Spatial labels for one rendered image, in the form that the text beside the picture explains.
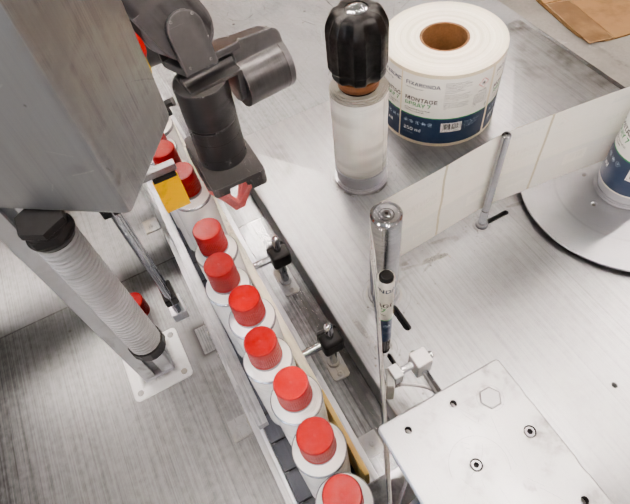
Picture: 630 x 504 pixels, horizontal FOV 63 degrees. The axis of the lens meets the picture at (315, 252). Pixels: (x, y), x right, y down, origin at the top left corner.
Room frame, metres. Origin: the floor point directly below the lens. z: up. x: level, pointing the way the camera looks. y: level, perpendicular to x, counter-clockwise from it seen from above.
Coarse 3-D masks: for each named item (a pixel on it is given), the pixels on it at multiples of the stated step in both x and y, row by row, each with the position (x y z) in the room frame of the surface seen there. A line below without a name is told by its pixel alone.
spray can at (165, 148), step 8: (160, 144) 0.52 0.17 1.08; (168, 144) 0.51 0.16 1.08; (160, 152) 0.50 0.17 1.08; (168, 152) 0.50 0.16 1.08; (176, 152) 0.51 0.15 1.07; (160, 160) 0.49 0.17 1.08; (176, 160) 0.50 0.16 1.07; (184, 160) 0.53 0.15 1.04; (176, 216) 0.49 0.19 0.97; (184, 232) 0.49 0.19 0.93; (192, 248) 0.49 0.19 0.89
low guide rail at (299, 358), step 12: (216, 204) 0.55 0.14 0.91; (228, 228) 0.50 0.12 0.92; (240, 252) 0.45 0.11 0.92; (252, 264) 0.43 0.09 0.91; (252, 276) 0.41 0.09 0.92; (264, 288) 0.38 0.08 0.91; (276, 312) 0.34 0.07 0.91; (288, 336) 0.30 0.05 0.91; (300, 360) 0.27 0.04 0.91; (312, 372) 0.25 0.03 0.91
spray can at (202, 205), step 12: (180, 168) 0.47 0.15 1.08; (192, 168) 0.46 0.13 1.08; (192, 180) 0.45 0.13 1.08; (192, 192) 0.45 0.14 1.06; (204, 192) 0.46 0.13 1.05; (192, 204) 0.44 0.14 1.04; (204, 204) 0.44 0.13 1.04; (180, 216) 0.45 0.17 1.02; (192, 216) 0.44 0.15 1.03; (204, 216) 0.44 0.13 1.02; (216, 216) 0.45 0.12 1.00; (192, 228) 0.44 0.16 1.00; (192, 240) 0.45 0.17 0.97
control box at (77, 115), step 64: (0, 0) 0.23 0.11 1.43; (64, 0) 0.26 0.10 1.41; (0, 64) 0.23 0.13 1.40; (64, 64) 0.24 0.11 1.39; (128, 64) 0.29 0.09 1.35; (0, 128) 0.24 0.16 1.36; (64, 128) 0.23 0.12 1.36; (128, 128) 0.26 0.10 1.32; (0, 192) 0.25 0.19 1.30; (64, 192) 0.23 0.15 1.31; (128, 192) 0.23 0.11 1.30
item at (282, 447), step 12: (192, 252) 0.49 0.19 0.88; (204, 276) 0.44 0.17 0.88; (228, 336) 0.34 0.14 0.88; (240, 360) 0.30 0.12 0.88; (252, 384) 0.26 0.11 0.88; (264, 408) 0.22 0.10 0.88; (276, 432) 0.19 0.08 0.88; (276, 444) 0.18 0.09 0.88; (288, 444) 0.18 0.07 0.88; (288, 456) 0.16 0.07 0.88; (288, 468) 0.15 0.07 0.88; (288, 480) 0.13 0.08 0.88; (300, 480) 0.13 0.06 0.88; (300, 492) 0.12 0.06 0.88
